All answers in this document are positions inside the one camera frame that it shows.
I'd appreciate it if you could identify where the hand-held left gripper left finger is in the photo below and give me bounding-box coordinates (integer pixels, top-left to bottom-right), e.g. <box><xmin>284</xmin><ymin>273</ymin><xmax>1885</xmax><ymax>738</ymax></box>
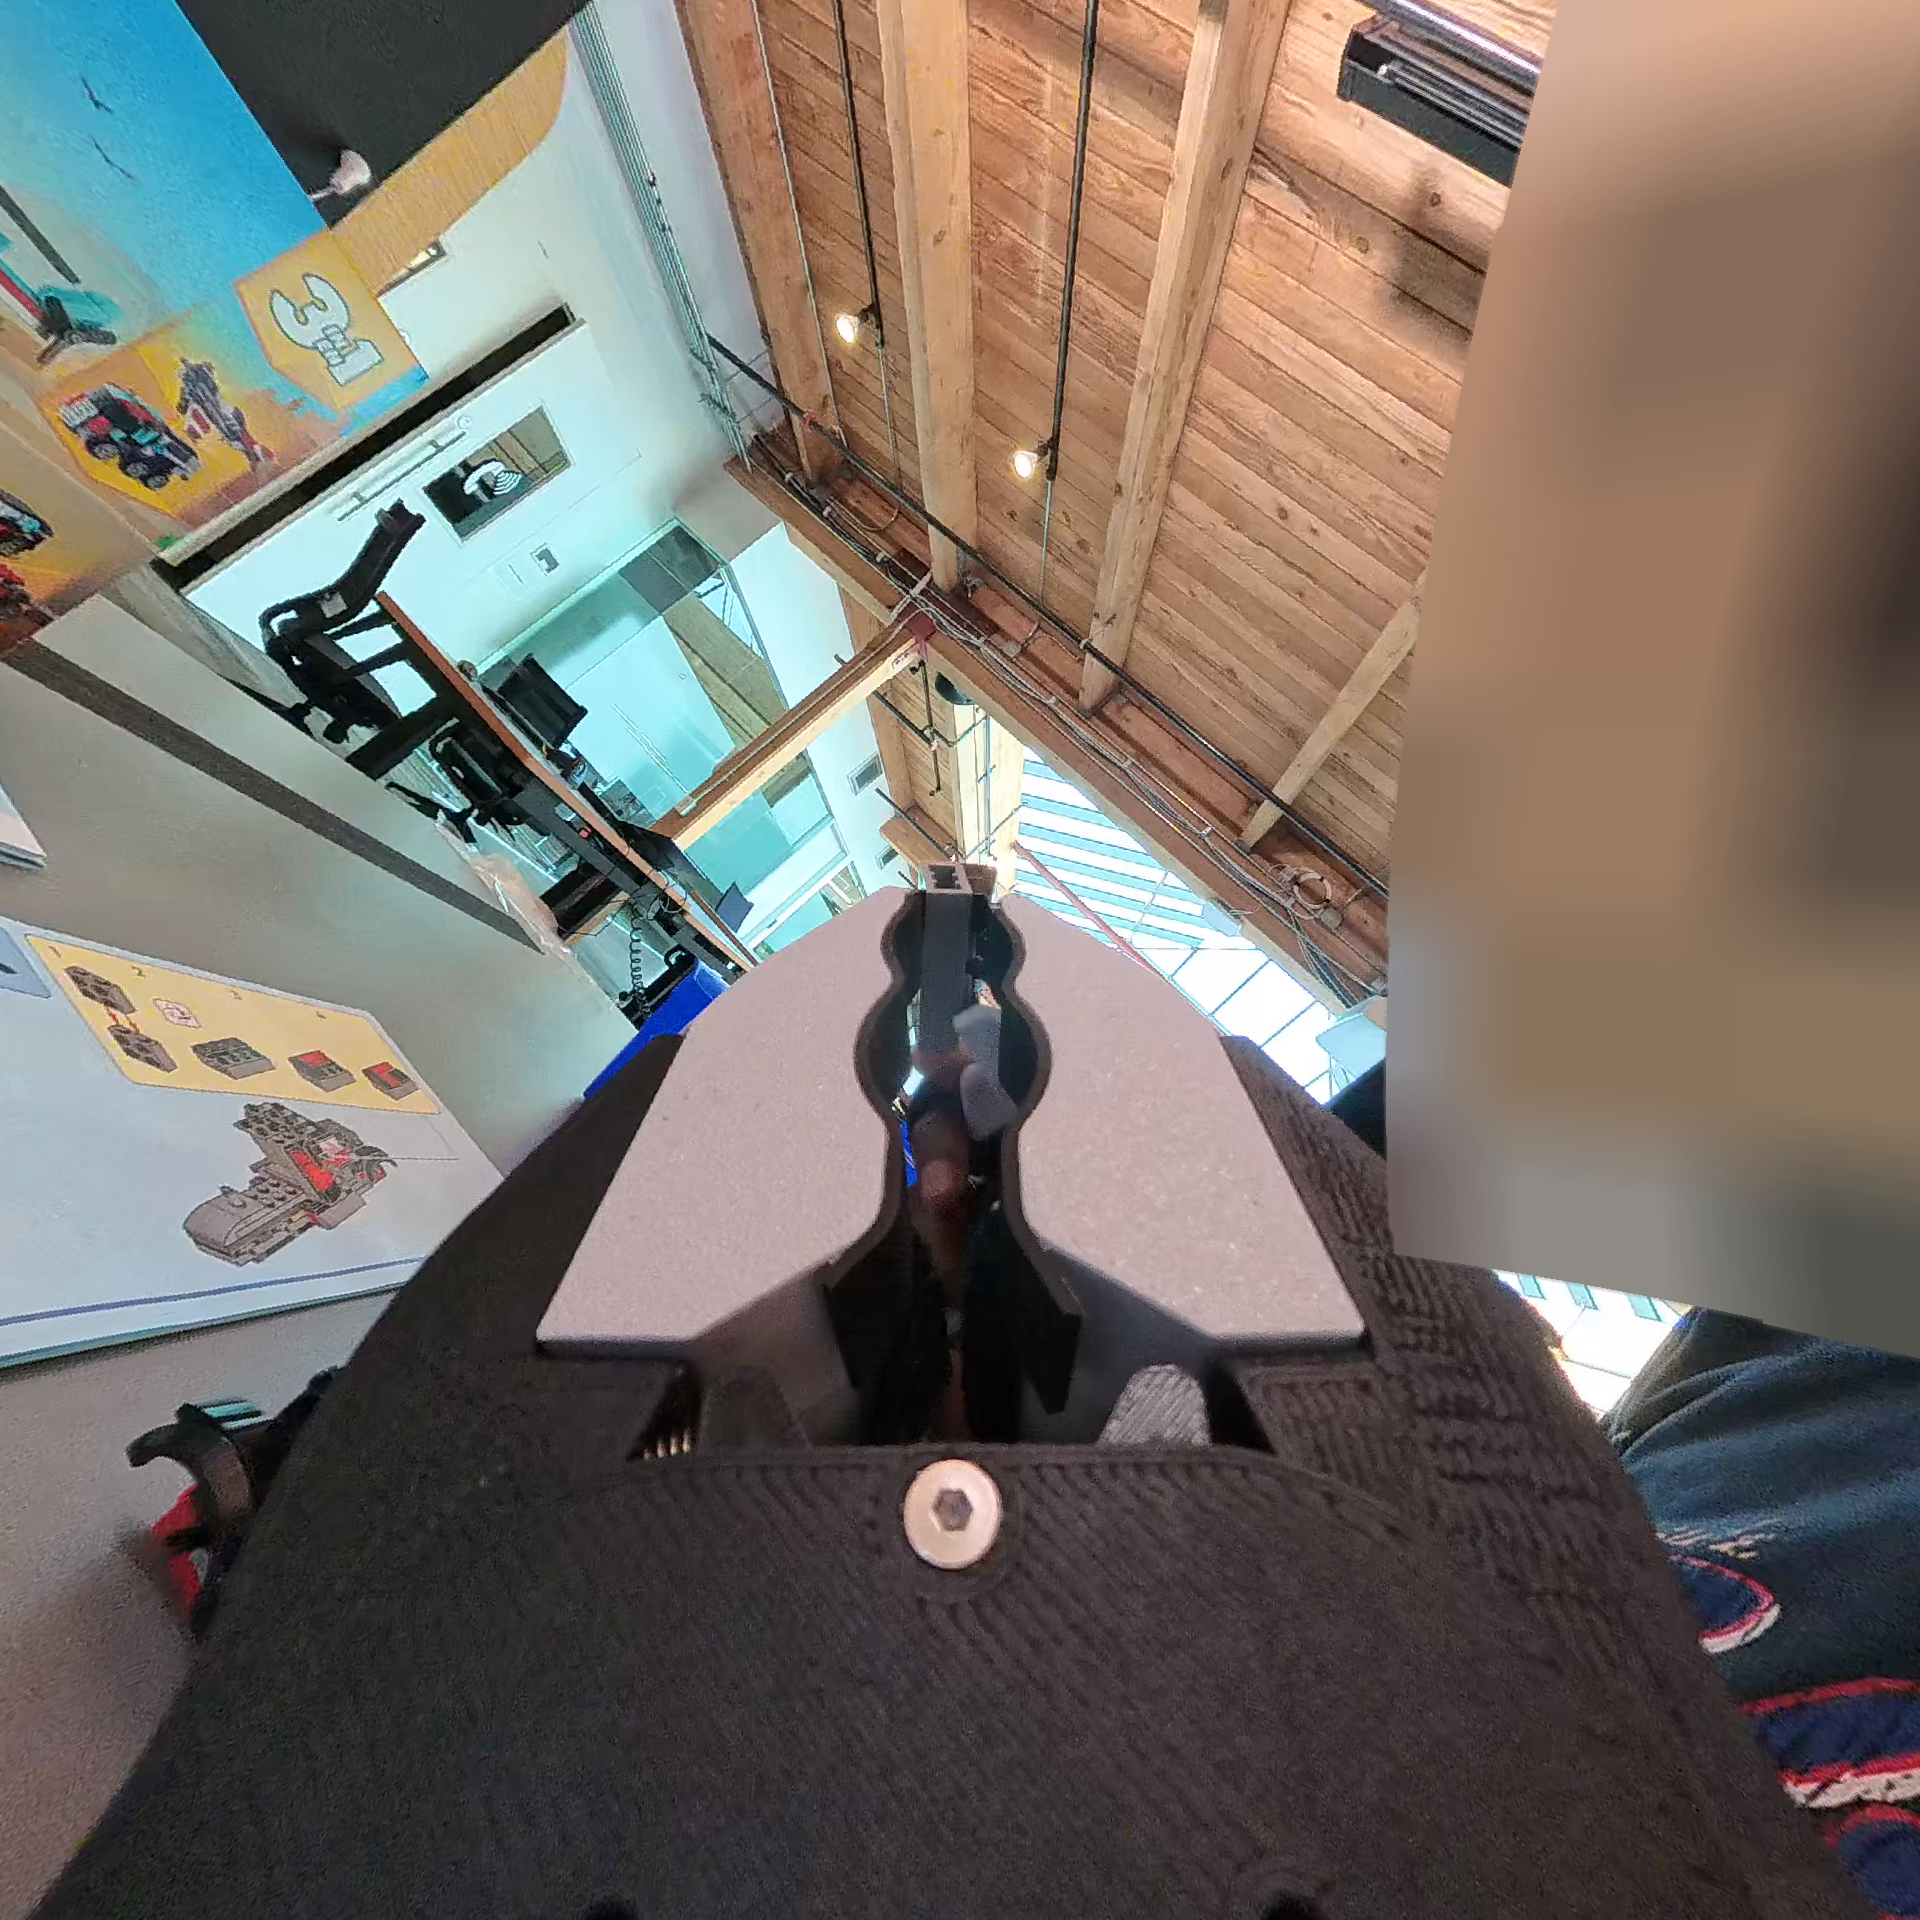
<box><xmin>534</xmin><ymin>885</ymin><xmax>923</xmax><ymax>1448</ymax></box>

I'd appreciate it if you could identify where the black office chair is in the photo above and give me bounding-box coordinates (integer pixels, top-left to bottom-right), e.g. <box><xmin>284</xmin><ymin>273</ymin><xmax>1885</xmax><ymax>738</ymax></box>
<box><xmin>259</xmin><ymin>503</ymin><xmax>429</xmax><ymax>741</ymax></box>
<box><xmin>434</xmin><ymin>655</ymin><xmax>589</xmax><ymax>841</ymax></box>

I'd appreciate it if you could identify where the grey desk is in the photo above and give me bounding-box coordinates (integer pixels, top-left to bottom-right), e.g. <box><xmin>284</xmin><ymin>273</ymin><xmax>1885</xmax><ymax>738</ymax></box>
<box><xmin>0</xmin><ymin>592</ymin><xmax>646</xmax><ymax>1920</ymax></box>

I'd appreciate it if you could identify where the blue plastic bin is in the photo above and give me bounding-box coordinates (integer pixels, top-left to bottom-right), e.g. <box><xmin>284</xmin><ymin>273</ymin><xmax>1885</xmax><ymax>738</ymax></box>
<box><xmin>583</xmin><ymin>960</ymin><xmax>747</xmax><ymax>1105</ymax></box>

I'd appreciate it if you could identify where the open instruction booklet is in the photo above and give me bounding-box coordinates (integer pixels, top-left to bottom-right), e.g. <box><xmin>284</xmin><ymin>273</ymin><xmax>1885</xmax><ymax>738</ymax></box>
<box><xmin>0</xmin><ymin>914</ymin><xmax>506</xmax><ymax>1368</ymax></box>

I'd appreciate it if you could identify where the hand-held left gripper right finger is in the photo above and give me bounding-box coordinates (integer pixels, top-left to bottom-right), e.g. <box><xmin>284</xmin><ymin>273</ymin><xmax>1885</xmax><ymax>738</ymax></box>
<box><xmin>982</xmin><ymin>890</ymin><xmax>1369</xmax><ymax>1423</ymax></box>

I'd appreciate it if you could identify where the black ceiling light track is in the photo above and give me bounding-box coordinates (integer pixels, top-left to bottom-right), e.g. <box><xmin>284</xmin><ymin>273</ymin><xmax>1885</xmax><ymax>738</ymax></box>
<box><xmin>1338</xmin><ymin>0</ymin><xmax>1548</xmax><ymax>190</ymax></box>

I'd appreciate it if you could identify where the black wall sign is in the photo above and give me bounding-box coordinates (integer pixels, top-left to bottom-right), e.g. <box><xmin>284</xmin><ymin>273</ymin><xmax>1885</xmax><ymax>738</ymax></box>
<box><xmin>423</xmin><ymin>404</ymin><xmax>571</xmax><ymax>542</ymax></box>

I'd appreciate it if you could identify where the wooden top table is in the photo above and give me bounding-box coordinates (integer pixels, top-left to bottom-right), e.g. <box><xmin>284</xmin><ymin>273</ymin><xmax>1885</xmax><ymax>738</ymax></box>
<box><xmin>372</xmin><ymin>590</ymin><xmax>758</xmax><ymax>976</ymax></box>

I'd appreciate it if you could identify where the partly built toy brick model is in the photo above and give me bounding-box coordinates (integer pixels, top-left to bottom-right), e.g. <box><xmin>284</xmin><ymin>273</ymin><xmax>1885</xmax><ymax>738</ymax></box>
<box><xmin>127</xmin><ymin>1368</ymin><xmax>324</xmax><ymax>1641</ymax></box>

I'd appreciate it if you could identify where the colourful toy set box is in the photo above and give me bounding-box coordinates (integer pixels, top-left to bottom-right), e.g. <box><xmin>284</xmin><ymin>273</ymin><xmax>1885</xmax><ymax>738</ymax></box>
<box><xmin>0</xmin><ymin>0</ymin><xmax>429</xmax><ymax>662</ymax></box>

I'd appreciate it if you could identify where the clear plastic bag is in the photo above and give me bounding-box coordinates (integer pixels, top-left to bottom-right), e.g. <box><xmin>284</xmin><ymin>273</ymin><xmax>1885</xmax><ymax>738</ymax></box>
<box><xmin>433</xmin><ymin>809</ymin><xmax>553</xmax><ymax>943</ymax></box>

